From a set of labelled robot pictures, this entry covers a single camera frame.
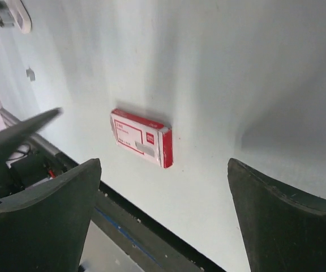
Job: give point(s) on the red white staple box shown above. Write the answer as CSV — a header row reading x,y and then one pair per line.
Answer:
x,y
146,138

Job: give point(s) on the small staple strip piece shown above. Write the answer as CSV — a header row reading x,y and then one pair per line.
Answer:
x,y
30,74

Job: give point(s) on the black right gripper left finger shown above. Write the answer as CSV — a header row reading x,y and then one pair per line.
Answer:
x,y
44,228

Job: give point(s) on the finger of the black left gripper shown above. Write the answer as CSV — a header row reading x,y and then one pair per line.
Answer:
x,y
13,139

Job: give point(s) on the aluminium frame rail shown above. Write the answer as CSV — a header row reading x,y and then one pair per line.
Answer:
x,y
29,129

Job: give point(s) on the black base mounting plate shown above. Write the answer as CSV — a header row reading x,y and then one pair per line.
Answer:
x,y
144,240

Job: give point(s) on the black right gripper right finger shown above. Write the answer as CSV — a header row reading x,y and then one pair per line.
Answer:
x,y
283,228

